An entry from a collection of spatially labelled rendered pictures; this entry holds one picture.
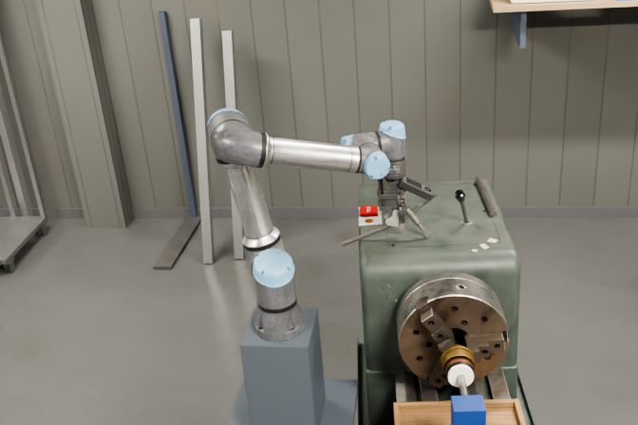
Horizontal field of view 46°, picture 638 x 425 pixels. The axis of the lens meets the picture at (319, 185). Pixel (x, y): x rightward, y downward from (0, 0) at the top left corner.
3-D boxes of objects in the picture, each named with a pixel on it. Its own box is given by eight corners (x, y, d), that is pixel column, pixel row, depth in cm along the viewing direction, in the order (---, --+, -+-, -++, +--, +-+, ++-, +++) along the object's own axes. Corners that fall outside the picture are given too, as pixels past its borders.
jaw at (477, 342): (462, 327, 214) (504, 323, 213) (463, 341, 216) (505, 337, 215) (467, 350, 204) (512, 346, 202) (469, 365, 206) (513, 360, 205)
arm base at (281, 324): (250, 341, 217) (246, 312, 213) (260, 311, 230) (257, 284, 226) (300, 341, 214) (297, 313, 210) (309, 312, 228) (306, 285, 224)
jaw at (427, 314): (439, 332, 215) (414, 304, 211) (453, 323, 213) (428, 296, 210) (443, 357, 205) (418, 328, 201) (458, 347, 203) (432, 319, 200)
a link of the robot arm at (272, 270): (259, 313, 212) (254, 272, 206) (253, 288, 224) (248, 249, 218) (301, 304, 214) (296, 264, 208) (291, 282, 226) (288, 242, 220)
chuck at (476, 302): (389, 360, 227) (404, 272, 214) (492, 371, 227) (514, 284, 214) (391, 379, 219) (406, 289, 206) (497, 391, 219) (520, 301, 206)
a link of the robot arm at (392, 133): (373, 120, 222) (400, 117, 224) (374, 155, 227) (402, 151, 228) (381, 129, 215) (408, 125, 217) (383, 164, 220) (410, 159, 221)
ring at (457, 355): (439, 340, 206) (442, 360, 198) (473, 339, 205) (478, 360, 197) (439, 367, 210) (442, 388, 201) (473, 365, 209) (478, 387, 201)
